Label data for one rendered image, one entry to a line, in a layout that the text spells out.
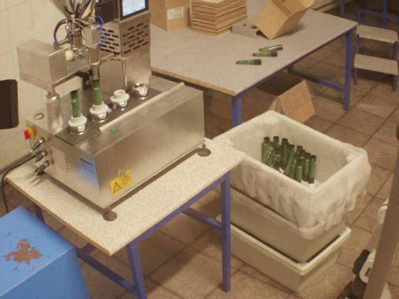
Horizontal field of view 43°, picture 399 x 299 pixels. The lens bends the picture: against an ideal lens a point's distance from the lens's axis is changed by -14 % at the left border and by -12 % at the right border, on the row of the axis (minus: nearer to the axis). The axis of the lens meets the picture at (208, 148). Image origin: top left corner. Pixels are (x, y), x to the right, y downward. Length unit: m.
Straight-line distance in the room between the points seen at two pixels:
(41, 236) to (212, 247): 1.12
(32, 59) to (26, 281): 0.86
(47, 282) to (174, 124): 0.83
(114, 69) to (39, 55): 0.36
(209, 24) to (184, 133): 1.50
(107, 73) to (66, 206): 0.55
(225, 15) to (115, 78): 1.58
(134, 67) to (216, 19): 1.43
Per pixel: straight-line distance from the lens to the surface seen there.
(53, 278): 2.19
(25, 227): 2.34
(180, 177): 2.23
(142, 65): 2.27
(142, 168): 2.11
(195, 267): 2.91
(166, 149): 2.18
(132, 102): 2.18
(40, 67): 2.05
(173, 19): 3.77
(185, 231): 3.14
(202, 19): 3.67
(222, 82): 2.97
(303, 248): 2.51
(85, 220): 2.06
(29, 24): 3.56
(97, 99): 2.05
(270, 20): 3.52
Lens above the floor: 2.01
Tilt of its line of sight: 32 degrees down
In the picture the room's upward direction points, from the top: 2 degrees counter-clockwise
